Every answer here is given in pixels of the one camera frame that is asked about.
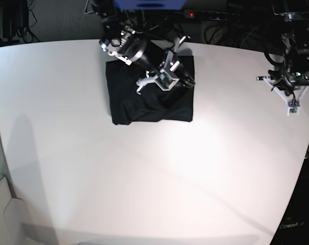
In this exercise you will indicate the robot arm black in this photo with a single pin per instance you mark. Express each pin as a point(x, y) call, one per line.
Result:
point(278, 29)
point(124, 39)

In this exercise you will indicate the black power strip red switch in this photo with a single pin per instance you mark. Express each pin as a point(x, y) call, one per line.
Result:
point(211, 15)

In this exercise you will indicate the dark navy long-sleeve shirt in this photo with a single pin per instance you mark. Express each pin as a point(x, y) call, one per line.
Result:
point(152, 104)

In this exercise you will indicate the black OpenArm base box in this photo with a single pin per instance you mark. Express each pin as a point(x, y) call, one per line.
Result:
point(294, 226)

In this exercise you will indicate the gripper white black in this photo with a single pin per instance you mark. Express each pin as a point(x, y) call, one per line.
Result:
point(288, 87)
point(172, 65)

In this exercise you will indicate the blue box at top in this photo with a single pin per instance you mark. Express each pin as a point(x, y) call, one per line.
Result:
point(150, 4)

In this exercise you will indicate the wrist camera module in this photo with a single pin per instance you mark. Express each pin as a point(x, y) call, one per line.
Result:
point(293, 107)
point(166, 82)

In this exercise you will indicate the black power adapter on floor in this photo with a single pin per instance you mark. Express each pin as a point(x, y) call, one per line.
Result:
point(9, 22)

